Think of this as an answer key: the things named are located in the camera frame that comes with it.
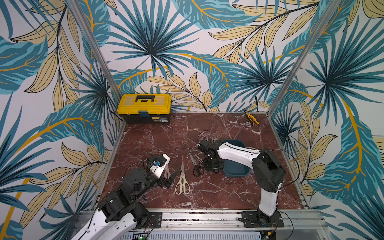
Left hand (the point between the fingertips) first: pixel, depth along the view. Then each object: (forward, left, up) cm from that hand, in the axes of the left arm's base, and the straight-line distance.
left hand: (169, 165), depth 67 cm
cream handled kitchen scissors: (-1, -5, -22) cm, 23 cm away
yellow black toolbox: (+45, +23, -9) cm, 51 cm away
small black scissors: (+12, -16, -22) cm, 30 cm away
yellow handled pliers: (+50, -56, -22) cm, 79 cm away
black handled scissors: (+7, -13, -23) cm, 28 cm away
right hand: (+9, -21, -22) cm, 32 cm away
